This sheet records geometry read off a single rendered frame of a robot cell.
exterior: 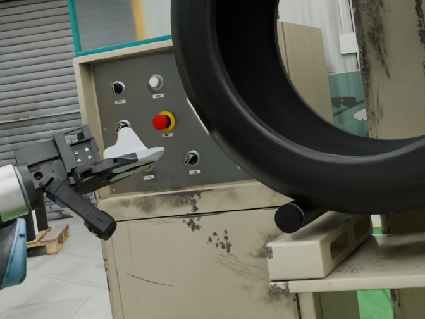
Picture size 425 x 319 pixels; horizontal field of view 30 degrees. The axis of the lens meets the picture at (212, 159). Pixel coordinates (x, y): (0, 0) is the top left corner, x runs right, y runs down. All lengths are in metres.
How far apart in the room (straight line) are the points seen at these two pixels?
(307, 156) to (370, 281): 0.21
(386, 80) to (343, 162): 0.42
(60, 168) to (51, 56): 9.77
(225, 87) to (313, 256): 0.29
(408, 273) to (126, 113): 1.05
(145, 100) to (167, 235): 0.35
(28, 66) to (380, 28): 9.64
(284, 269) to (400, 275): 0.17
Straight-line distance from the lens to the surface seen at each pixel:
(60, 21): 10.93
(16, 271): 1.41
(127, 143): 1.17
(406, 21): 1.52
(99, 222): 1.14
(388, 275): 1.19
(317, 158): 1.14
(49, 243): 7.70
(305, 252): 1.21
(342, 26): 10.62
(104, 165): 1.14
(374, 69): 1.53
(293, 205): 1.21
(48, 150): 1.17
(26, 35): 11.04
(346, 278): 1.20
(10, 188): 1.13
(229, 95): 1.18
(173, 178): 2.00
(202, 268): 1.95
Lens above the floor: 1.07
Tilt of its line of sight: 3 degrees down
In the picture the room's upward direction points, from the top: 8 degrees counter-clockwise
